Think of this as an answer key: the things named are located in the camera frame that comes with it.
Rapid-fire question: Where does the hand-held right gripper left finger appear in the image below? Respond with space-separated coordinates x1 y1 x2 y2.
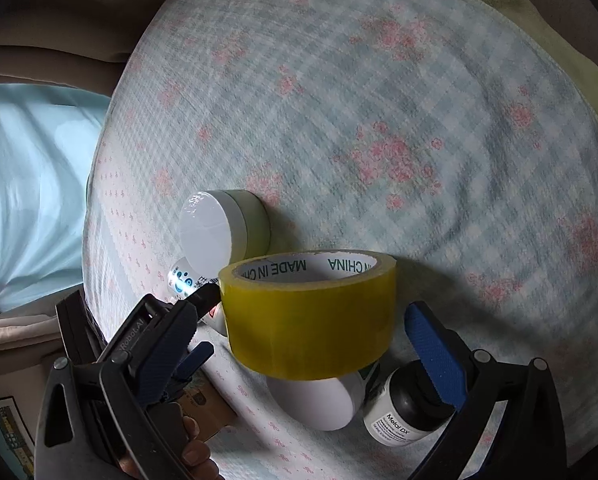
33 296 198 480

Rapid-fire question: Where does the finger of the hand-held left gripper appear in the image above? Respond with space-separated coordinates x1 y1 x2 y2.
191 284 223 322
175 342 216 382

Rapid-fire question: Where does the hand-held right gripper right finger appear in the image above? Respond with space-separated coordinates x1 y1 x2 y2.
404 301 569 480

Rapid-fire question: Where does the yellow tape roll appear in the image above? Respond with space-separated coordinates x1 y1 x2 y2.
218 249 398 379

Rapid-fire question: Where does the person's left hand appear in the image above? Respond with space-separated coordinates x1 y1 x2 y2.
178 416 221 480

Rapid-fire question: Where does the white tube with blue print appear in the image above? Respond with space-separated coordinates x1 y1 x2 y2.
168 256 230 336

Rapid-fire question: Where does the brown cardboard box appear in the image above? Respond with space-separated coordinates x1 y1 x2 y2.
179 377 239 443

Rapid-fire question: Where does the white and green cream jar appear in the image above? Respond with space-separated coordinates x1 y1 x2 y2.
179 189 272 281

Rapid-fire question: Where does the white bottle with black cap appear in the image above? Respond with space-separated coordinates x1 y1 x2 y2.
363 364 457 448

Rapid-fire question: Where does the beige cushion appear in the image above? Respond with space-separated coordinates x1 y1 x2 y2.
0 312 66 404

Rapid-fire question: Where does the white round jar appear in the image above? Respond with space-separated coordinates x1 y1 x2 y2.
266 360 380 432

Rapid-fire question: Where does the printed picture sheet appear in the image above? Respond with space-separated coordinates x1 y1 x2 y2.
0 396 36 480

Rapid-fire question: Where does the light blue cloth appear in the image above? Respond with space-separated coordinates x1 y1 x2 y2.
0 84 112 314

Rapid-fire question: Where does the floral checked blanket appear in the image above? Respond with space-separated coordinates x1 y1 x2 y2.
81 0 598 480

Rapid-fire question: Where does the beige sofa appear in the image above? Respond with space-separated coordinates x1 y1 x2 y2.
0 0 180 97

